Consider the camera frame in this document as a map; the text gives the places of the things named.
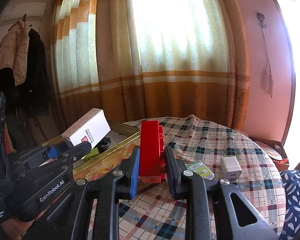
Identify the lime green block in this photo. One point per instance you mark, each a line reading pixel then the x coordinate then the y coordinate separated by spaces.
pixel 93 153

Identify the black hair claw clip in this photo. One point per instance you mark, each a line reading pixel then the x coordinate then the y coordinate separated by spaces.
pixel 104 144

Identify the plaid tablecloth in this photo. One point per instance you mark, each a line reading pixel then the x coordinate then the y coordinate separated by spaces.
pixel 201 145

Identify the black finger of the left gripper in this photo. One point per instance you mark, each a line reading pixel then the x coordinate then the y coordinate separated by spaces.
pixel 77 152

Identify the beige hanging jacket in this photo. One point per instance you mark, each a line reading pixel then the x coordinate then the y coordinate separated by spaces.
pixel 14 49

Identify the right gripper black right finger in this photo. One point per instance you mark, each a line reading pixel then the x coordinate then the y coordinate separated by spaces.
pixel 235 217

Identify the dark hanging coat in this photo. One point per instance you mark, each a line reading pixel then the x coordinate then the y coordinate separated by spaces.
pixel 34 95

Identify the person's left hand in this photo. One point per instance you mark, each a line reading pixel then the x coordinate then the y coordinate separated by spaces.
pixel 16 228

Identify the green floss pick case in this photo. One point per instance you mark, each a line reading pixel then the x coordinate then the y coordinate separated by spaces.
pixel 201 169

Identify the gold metal tin tray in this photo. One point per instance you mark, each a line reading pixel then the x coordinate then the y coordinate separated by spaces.
pixel 123 139

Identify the blue leaf pattern cushion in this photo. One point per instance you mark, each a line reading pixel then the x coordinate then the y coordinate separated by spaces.
pixel 291 183

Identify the white charger adapter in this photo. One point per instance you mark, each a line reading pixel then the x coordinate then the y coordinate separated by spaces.
pixel 230 168

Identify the orange and cream curtain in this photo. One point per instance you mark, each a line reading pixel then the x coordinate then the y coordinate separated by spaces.
pixel 138 59

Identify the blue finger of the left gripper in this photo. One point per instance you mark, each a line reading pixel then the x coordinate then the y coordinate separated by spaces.
pixel 56 151

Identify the red toy brick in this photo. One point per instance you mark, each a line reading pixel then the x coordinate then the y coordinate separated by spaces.
pixel 152 157

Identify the white cardboard box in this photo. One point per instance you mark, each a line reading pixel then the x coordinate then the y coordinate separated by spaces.
pixel 91 127

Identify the wall hook with tassel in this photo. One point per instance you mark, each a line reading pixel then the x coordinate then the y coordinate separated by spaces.
pixel 267 82

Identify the white air conditioner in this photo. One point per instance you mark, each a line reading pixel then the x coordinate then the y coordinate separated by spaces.
pixel 22 10

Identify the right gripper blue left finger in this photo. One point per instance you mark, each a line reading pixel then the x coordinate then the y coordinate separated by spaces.
pixel 69 216

